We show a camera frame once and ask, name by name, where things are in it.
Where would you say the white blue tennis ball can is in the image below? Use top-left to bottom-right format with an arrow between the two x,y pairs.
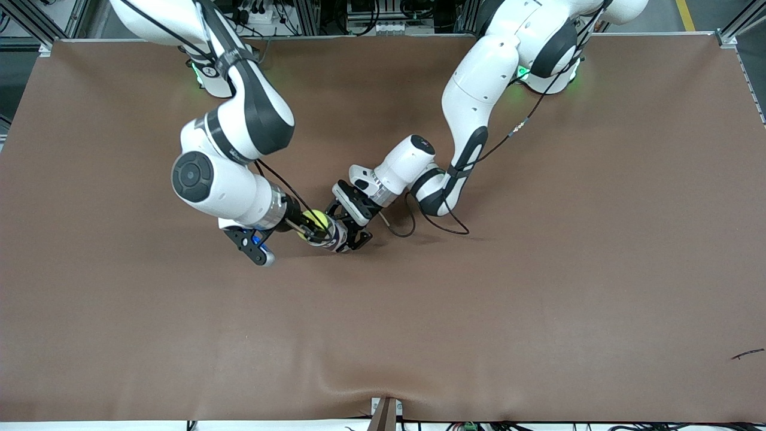
308,218 -> 349,253

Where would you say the aluminium frame post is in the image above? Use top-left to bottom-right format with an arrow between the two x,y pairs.
293,0 -> 322,35
455,0 -> 481,34

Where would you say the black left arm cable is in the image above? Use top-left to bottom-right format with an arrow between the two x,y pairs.
383,0 -> 614,236

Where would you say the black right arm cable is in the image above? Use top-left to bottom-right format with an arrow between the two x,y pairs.
120,0 -> 327,240

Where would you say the white power strip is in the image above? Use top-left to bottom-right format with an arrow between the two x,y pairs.
238,5 -> 283,26

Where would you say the aluminium frame profile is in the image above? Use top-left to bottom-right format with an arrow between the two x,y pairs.
0,0 -> 90,57
716,0 -> 766,50

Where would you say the yellow tennis ball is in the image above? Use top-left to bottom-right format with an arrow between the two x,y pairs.
298,210 -> 331,240

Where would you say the white terminal block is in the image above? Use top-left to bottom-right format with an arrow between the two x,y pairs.
358,20 -> 436,35

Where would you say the grey table edge bracket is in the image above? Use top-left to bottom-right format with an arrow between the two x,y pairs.
370,397 -> 403,431

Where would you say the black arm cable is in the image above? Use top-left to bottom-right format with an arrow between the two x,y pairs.
120,0 -> 327,240
383,0 -> 614,236

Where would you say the brown table mat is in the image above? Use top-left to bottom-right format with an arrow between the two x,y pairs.
0,33 -> 766,423

